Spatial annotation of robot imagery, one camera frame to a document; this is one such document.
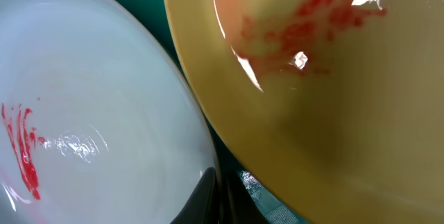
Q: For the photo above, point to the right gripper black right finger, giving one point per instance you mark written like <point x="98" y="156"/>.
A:
<point x="239" y="206"/>

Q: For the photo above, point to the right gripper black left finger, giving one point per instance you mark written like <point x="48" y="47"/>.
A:
<point x="202" y="206"/>

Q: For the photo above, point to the white plate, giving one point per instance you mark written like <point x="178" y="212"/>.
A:
<point x="97" y="124"/>

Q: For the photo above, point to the yellow plate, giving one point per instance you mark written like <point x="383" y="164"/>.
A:
<point x="336" y="106"/>

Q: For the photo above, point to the blue plastic tray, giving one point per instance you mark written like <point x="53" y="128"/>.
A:
<point x="152" y="14"/>

